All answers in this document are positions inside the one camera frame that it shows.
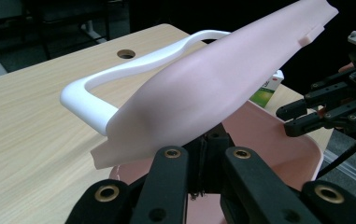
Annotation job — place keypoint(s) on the black metal chair frame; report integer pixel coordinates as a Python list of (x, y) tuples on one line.
[(45, 48)]

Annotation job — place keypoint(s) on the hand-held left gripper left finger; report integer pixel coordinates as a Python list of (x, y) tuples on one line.
[(163, 186)]

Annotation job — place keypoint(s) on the metal floor rail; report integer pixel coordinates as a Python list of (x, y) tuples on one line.
[(353, 171)]

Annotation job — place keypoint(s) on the pink storage box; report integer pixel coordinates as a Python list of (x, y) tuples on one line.
[(275, 140)]

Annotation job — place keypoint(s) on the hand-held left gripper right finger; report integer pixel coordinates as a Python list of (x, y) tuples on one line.
[(247, 186)]

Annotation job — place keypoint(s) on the green white medicine box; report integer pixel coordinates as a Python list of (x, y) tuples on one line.
[(267, 91)]

